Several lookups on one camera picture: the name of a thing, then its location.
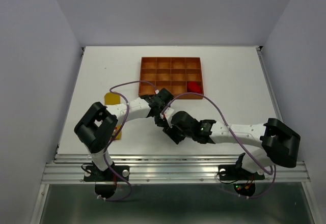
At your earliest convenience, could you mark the red sock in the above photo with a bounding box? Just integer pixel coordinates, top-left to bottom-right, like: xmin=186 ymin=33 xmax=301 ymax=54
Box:
xmin=187 ymin=81 xmax=202 ymax=94

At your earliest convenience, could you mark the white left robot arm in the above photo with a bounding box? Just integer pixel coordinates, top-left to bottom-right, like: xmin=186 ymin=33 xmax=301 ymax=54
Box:
xmin=74 ymin=89 xmax=174 ymax=180

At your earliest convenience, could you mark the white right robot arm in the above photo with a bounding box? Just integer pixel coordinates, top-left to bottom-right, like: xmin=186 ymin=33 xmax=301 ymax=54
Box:
xmin=159 ymin=109 xmax=301 ymax=178

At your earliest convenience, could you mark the orange compartment tray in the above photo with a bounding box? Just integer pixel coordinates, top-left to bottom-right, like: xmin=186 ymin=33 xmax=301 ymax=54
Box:
xmin=138 ymin=57 xmax=204 ymax=99

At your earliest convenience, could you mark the yellow sock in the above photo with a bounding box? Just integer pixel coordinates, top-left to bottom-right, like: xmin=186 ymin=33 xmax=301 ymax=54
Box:
xmin=104 ymin=93 xmax=122 ymax=140

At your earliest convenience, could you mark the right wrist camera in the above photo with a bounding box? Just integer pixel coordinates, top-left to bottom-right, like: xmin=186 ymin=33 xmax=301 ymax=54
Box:
xmin=160 ymin=107 xmax=176 ymax=128

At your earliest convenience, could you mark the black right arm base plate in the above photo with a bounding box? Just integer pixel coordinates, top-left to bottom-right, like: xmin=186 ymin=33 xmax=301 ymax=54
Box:
xmin=217 ymin=164 xmax=265 ymax=181

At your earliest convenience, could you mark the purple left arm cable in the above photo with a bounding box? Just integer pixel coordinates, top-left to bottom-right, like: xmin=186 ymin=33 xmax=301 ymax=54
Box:
xmin=96 ymin=80 xmax=160 ymax=202

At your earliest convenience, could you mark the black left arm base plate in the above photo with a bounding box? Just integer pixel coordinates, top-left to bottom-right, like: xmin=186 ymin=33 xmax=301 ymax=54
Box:
xmin=81 ymin=164 xmax=130 ymax=182

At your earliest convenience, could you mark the aluminium mounting rail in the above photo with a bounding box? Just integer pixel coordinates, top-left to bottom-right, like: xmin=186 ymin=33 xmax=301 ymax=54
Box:
xmin=42 ymin=154 xmax=312 ymax=184

